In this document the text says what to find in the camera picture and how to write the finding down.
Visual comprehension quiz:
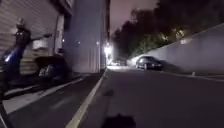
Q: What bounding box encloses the long grey wall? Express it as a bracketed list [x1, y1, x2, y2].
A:
[126, 23, 224, 76]

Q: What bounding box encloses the row of dark trees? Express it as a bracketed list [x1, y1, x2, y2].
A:
[111, 0, 224, 62]

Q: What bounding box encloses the bright street lamp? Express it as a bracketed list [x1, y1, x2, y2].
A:
[103, 45, 113, 57]

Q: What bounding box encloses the grey building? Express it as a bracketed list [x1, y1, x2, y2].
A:
[0, 0, 112, 76]

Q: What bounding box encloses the dark parked car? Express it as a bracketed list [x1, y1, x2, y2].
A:
[135, 55, 164, 71]

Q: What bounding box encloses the dark scooter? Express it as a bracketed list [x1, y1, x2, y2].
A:
[33, 32, 73, 88]

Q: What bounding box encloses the blue scooter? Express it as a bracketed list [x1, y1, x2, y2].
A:
[0, 18, 33, 101]

